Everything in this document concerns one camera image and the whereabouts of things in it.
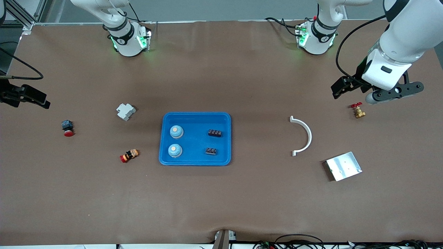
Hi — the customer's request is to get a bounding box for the red mushroom push button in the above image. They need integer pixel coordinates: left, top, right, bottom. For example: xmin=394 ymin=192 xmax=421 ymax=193
xmin=61 ymin=120 xmax=75 ymax=137

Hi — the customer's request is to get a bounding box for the silver metal plate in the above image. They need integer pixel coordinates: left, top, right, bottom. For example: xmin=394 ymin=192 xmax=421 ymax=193
xmin=325 ymin=151 xmax=363 ymax=182

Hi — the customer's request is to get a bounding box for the white circuit breaker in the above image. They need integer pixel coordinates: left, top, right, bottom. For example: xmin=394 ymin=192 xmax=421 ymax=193
xmin=116 ymin=103 xmax=136 ymax=121

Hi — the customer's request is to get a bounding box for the red yellow emergency stop button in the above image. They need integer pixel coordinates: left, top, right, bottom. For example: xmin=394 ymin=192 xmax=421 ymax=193
xmin=120 ymin=149 xmax=139 ymax=164

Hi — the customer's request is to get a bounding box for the blue plastic tray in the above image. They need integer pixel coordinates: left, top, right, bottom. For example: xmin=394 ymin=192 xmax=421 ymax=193
xmin=159 ymin=112 xmax=232 ymax=166

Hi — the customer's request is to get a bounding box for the brown table cover mat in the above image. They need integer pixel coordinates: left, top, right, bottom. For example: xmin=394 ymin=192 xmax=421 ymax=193
xmin=0 ymin=19 xmax=443 ymax=247

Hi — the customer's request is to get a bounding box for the black left camera mount bracket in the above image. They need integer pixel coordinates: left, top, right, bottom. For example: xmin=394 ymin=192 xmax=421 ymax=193
xmin=373 ymin=81 xmax=425 ymax=103

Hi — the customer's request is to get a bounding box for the brass valve red handle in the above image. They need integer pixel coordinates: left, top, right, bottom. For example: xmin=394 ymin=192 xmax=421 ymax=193
xmin=350 ymin=102 xmax=366 ymax=119

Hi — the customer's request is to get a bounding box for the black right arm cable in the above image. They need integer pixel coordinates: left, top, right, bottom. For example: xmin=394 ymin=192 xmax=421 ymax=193
xmin=0 ymin=41 xmax=44 ymax=80

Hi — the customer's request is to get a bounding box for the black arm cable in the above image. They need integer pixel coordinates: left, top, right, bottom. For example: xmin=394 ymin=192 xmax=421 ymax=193
xmin=0 ymin=41 xmax=44 ymax=80
xmin=335 ymin=15 xmax=387 ymax=87

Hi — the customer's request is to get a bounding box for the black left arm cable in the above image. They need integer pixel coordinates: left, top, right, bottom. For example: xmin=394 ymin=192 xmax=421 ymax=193
xmin=335 ymin=15 xmax=387 ymax=87

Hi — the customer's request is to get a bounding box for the white half ring bracket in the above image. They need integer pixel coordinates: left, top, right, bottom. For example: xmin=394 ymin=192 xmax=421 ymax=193
xmin=290 ymin=116 xmax=313 ymax=157

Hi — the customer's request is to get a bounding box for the aluminium frame post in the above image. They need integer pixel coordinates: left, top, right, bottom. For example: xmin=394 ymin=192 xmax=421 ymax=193
xmin=6 ymin=0 xmax=47 ymax=31

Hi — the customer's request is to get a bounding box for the black looped cable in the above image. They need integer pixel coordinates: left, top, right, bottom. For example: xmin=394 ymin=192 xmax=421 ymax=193
xmin=253 ymin=234 xmax=326 ymax=249

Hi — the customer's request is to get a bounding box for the black cable bundle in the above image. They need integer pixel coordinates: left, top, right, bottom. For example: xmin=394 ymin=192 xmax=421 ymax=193
xmin=346 ymin=239 xmax=443 ymax=249

